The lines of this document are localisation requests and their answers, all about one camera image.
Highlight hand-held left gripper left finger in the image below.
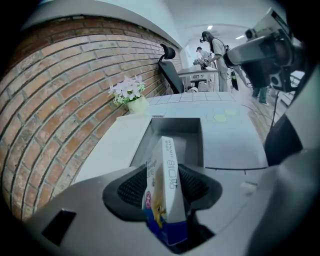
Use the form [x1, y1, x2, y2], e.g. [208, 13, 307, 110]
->
[24, 164, 166, 256]

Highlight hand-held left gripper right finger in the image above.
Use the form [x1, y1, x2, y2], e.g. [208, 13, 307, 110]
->
[176, 147, 320, 256]

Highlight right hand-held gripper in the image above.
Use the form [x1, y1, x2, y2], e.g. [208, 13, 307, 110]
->
[223, 6, 310, 93]

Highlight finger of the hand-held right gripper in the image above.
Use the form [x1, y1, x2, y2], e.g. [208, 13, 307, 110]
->
[264, 79, 320, 167]

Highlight white and blue bandages box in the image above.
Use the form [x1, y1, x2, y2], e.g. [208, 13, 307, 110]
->
[141, 135, 189, 247]

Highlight white table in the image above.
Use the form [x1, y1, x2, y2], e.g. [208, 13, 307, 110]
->
[178, 67, 221, 92]

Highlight black office chair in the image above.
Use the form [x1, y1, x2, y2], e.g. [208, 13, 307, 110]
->
[157, 43, 208, 95]

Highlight white flowers in pot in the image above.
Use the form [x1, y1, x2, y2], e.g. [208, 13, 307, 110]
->
[108, 74, 149, 115]

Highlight black cable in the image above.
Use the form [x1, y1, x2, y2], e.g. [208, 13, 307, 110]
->
[268, 91, 280, 132]

